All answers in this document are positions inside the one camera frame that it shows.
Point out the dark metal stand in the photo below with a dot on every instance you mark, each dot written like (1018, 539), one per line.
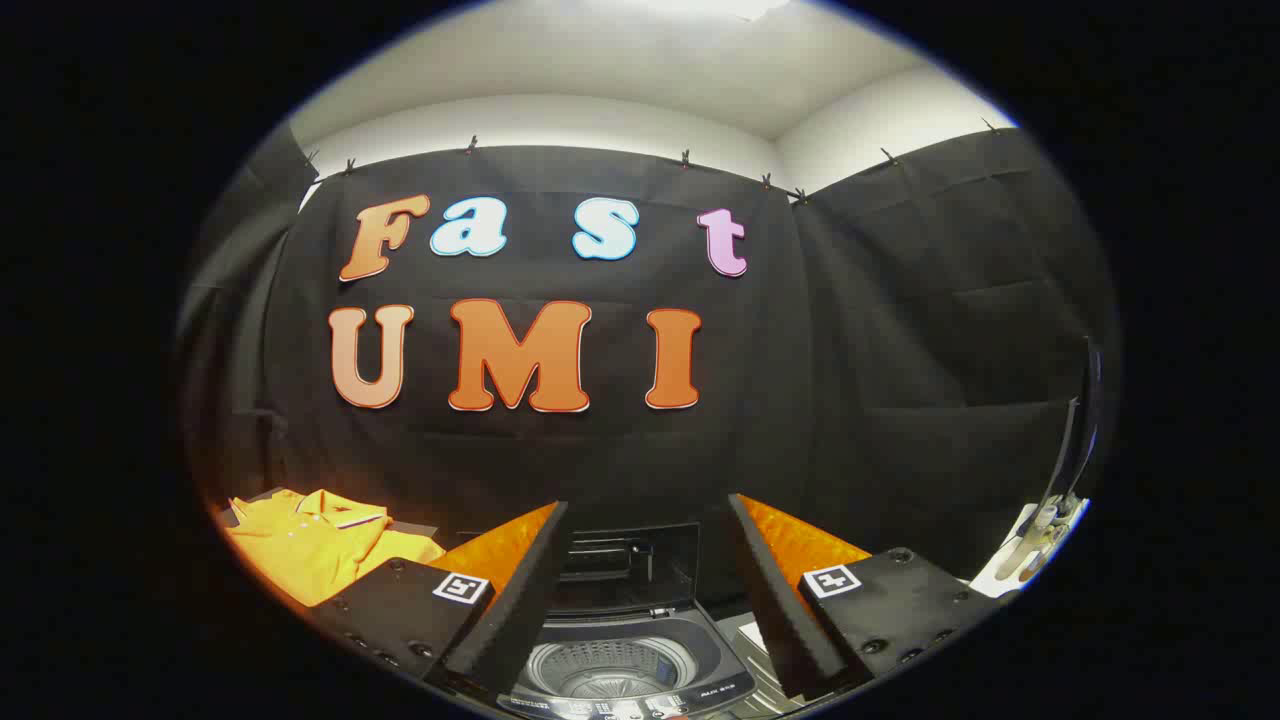
(1075, 440)

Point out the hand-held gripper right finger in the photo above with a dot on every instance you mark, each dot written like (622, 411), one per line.
(780, 600)

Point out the grey washing machine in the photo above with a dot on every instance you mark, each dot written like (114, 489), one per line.
(640, 640)

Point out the pale clip bundle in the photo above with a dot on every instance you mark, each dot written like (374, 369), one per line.
(1035, 540)

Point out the black backdrop cloth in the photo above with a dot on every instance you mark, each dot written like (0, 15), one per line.
(800, 400)

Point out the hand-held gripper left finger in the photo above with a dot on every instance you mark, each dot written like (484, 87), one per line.
(520, 600)

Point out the yellow polo shirt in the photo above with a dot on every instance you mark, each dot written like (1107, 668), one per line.
(310, 550)

